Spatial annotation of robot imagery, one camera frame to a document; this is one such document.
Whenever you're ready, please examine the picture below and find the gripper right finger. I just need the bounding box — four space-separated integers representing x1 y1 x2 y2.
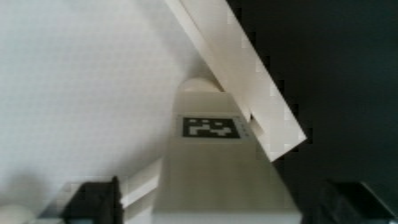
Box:
311 180 398 224

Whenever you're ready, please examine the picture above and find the white desk top tray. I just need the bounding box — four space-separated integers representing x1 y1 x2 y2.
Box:
0 0 306 224

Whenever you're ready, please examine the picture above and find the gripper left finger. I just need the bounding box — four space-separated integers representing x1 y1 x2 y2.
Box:
61 178 125 224

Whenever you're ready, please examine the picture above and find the white leg with tag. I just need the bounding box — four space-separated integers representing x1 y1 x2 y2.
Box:
151 78 302 224

